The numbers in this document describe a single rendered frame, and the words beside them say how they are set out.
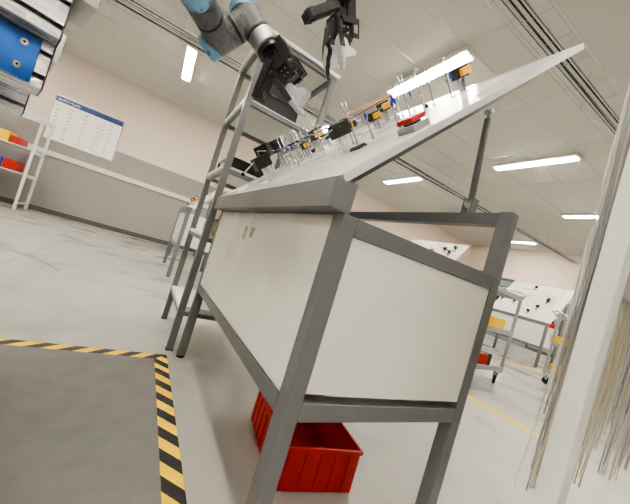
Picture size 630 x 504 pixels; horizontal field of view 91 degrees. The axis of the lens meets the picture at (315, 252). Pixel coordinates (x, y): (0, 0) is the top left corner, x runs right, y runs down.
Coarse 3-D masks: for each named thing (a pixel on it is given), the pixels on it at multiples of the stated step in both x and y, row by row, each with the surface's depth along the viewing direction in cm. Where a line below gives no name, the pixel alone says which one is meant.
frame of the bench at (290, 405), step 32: (352, 224) 64; (416, 256) 74; (320, 288) 62; (192, 320) 161; (224, 320) 109; (320, 320) 63; (480, 320) 90; (256, 384) 75; (288, 384) 62; (288, 416) 62; (320, 416) 66; (352, 416) 70; (384, 416) 75; (416, 416) 81; (448, 416) 88; (288, 448) 63; (448, 448) 89; (256, 480) 63
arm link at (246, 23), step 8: (232, 0) 84; (240, 0) 84; (248, 0) 84; (232, 8) 85; (240, 8) 84; (248, 8) 84; (256, 8) 85; (232, 16) 84; (240, 16) 84; (248, 16) 84; (256, 16) 84; (240, 24) 84; (248, 24) 84; (256, 24) 84; (240, 32) 86; (248, 32) 85; (248, 40) 87
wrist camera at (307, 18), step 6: (330, 0) 86; (336, 0) 87; (312, 6) 84; (318, 6) 84; (324, 6) 85; (330, 6) 86; (336, 6) 87; (306, 12) 84; (312, 12) 84; (318, 12) 85; (324, 12) 86; (330, 12) 88; (306, 18) 85; (312, 18) 85; (318, 18) 88; (306, 24) 88
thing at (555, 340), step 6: (558, 312) 461; (558, 318) 435; (564, 318) 429; (558, 324) 434; (570, 330) 458; (552, 336) 435; (558, 336) 433; (552, 342) 433; (558, 342) 431; (546, 360) 433; (546, 366) 431; (552, 366) 432; (546, 372) 429; (558, 372) 424; (546, 378) 429
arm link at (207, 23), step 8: (184, 0) 72; (192, 0) 71; (200, 0) 72; (208, 0) 73; (192, 8) 73; (200, 8) 73; (208, 8) 74; (216, 8) 77; (192, 16) 76; (200, 16) 76; (208, 16) 76; (216, 16) 78; (200, 24) 78; (208, 24) 78; (216, 24) 79; (208, 32) 81
